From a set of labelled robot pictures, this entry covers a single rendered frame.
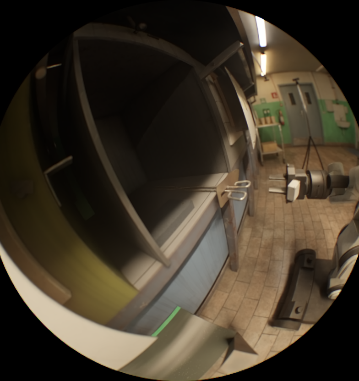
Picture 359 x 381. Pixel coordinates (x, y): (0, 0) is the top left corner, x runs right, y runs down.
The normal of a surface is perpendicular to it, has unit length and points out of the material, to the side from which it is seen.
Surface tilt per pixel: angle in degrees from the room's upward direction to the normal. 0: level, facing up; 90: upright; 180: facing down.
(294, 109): 90
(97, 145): 90
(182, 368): 0
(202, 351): 0
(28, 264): 90
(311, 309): 0
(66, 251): 90
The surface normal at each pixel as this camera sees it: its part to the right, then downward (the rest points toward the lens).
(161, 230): -0.35, -0.86
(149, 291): 0.75, -0.02
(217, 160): -0.56, 0.51
